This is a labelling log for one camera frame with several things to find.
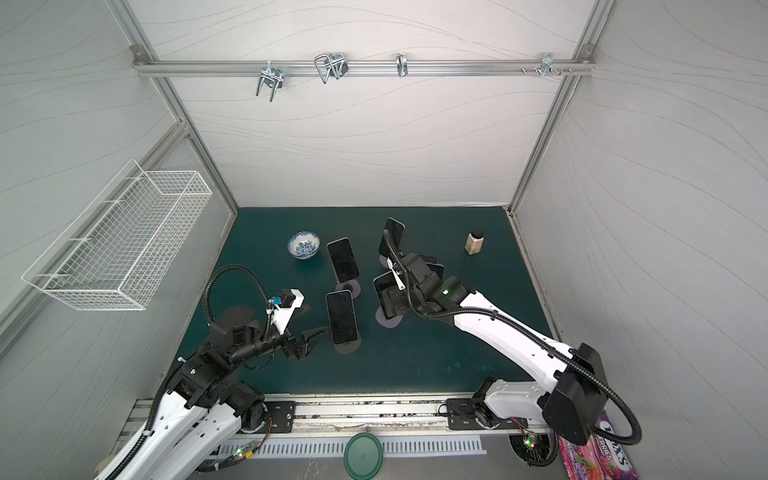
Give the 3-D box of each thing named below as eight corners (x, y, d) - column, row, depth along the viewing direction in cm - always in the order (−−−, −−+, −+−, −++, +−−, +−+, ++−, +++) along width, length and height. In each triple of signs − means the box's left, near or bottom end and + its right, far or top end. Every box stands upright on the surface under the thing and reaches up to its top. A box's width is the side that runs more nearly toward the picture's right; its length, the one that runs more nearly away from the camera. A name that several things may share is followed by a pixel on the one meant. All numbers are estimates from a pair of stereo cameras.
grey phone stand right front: (372, 321, 91) (372, 316, 89) (378, 310, 94) (378, 305, 91) (397, 332, 89) (397, 327, 87) (402, 320, 92) (402, 315, 89)
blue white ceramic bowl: (287, 259, 106) (284, 253, 103) (294, 236, 113) (291, 230, 110) (318, 259, 106) (316, 253, 103) (322, 236, 113) (321, 230, 110)
